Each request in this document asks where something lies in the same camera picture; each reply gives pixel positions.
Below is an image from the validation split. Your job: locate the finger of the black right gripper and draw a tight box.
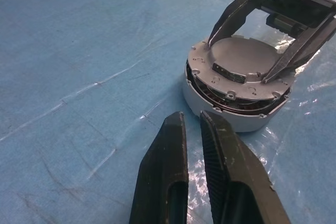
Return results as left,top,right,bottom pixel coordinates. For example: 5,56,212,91
261,11,336,84
208,0,269,45

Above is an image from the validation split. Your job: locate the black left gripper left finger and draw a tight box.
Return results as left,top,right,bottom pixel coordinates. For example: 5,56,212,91
128,111,189,224

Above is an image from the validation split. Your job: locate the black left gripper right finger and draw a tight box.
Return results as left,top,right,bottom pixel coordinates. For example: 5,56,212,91
199,110,292,224

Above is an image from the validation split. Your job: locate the blue plastic table sheet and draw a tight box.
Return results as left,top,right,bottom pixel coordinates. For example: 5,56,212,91
0,0,336,224

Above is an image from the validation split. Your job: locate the silver motor base housing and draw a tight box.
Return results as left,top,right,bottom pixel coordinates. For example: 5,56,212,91
182,61,298,133

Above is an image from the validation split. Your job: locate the silver motor cover plate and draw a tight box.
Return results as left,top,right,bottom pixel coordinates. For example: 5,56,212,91
186,37,293,103

